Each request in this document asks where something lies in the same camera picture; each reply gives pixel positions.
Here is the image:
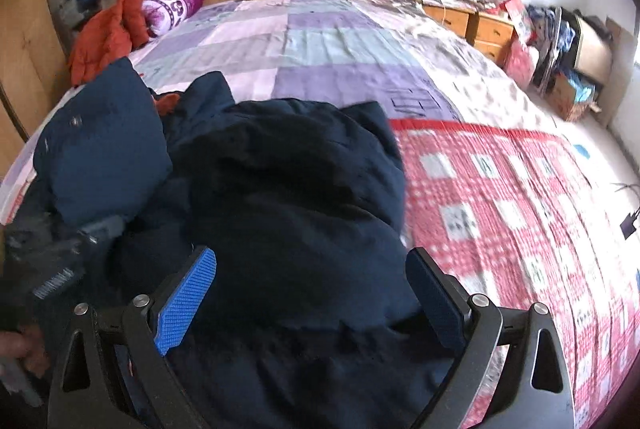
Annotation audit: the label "navy blue padded coat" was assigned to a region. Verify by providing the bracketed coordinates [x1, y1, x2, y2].
[12, 59, 454, 428]

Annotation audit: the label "pile of clothes and bags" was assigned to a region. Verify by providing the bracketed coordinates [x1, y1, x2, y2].
[499, 0, 616, 123]

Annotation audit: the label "person's left hand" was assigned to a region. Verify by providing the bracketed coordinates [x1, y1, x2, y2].
[0, 324, 50, 378]

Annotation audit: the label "red checkered quilt mat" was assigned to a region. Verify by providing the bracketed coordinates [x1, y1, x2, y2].
[392, 119, 639, 428]

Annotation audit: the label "wooden wardrobe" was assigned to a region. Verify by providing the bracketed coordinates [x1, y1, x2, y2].
[0, 0, 70, 175]

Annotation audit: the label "orange red down jacket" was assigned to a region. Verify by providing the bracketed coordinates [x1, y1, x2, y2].
[68, 0, 150, 87]

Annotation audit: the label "purple white patterned pillow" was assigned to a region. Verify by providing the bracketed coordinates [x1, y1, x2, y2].
[142, 0, 204, 37]

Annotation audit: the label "pink plastic bag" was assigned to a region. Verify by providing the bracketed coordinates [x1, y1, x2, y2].
[503, 38, 539, 90]

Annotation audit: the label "cardboard box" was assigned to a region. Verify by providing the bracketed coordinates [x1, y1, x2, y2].
[572, 16, 613, 86]

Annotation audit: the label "purple patchwork bed sheet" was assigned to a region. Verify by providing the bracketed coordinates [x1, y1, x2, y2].
[0, 0, 640, 429]

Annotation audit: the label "wooden nightstand drawers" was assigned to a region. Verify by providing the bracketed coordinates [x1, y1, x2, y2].
[422, 2, 515, 67]

